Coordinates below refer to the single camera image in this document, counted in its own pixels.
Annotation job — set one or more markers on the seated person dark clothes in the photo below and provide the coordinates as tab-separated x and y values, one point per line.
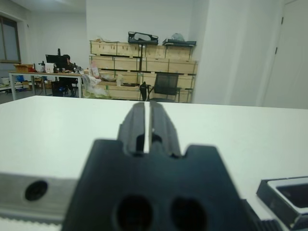
68	65

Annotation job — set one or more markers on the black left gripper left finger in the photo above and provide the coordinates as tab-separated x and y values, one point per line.
136	130

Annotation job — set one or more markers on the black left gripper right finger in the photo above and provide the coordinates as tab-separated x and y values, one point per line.
163	130

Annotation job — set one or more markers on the black open carrying case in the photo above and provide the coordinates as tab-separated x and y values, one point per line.
131	38

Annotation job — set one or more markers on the dark-framed window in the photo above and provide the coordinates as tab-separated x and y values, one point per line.
8	41

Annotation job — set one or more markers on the small white box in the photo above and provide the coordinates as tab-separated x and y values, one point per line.
49	67

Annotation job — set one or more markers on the white-legged wooden desk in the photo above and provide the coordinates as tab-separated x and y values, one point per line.
29	73

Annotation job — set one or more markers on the flat black tray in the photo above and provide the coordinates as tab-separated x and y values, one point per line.
179	43

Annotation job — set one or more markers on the black computer tower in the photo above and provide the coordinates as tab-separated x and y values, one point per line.
57	89

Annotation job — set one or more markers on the black stand pole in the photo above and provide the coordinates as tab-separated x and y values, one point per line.
142	57

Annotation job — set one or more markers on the bluish plastic bag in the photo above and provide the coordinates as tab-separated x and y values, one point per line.
178	36

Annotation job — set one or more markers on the black mesh office chair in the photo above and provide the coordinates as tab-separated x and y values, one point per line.
166	83

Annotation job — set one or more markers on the black computer monitor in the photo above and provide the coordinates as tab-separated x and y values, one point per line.
51	60

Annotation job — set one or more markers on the black glossy box lid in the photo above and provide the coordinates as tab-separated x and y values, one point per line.
267	199

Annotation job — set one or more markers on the red and white package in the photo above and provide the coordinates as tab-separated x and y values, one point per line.
94	69

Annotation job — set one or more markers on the white door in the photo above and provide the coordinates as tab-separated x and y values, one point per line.
288	60

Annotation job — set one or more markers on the brown cardboard box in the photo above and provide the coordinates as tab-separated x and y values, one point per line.
22	68

